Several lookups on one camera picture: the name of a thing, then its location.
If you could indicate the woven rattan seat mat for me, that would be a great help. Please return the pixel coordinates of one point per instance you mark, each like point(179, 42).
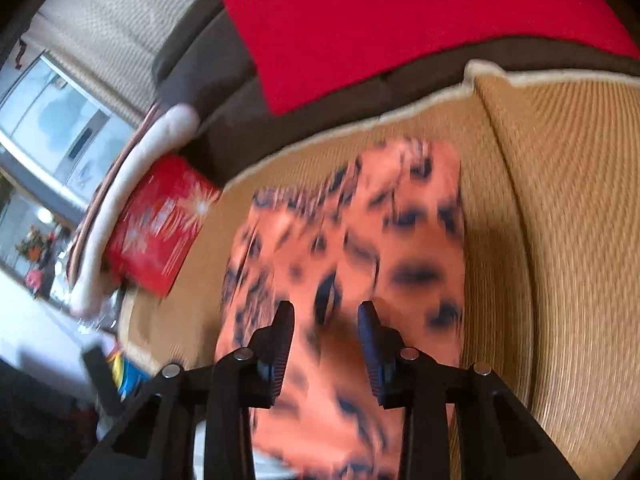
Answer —
point(549, 188)

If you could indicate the maroon floral plush pad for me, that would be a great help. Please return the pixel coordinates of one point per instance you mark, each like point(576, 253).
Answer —
point(80, 237)

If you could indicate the beige dotted curtain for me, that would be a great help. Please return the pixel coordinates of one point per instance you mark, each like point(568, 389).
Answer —
point(108, 46)

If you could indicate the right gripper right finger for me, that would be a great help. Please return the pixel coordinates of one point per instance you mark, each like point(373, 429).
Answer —
point(498, 437)

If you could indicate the red knitted blanket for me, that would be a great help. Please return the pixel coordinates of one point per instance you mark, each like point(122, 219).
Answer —
point(305, 49)

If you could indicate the glass display cabinet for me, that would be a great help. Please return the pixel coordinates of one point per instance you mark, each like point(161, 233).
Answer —
point(33, 246)

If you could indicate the silver refrigerator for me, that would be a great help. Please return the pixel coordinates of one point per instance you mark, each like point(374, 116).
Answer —
point(57, 140)

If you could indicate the red snack gift box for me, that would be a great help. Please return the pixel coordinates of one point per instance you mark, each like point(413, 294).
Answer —
point(162, 218)

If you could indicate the dark brown leather sofa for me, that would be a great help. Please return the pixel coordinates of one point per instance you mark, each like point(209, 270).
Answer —
point(204, 63)

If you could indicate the orange floral blouse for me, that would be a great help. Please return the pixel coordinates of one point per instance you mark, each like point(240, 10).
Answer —
point(386, 227)

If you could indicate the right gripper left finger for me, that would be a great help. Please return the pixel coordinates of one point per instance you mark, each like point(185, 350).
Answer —
point(154, 438)

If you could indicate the blue yellow plastic container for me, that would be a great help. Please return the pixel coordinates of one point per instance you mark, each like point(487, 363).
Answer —
point(128, 378)

